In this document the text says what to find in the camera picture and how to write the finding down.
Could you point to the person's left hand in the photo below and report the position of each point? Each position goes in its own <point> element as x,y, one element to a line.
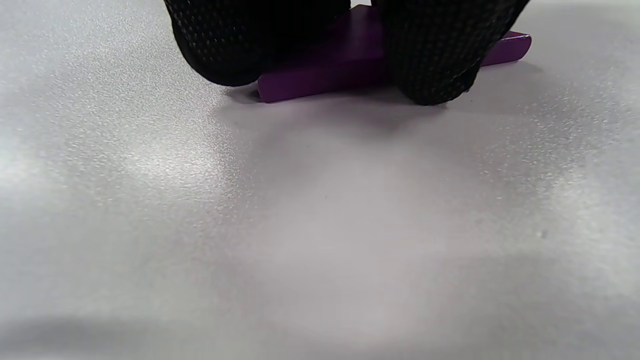
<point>440,50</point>

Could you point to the purple triangle tangram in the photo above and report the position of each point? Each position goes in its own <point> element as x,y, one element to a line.
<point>330,65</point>

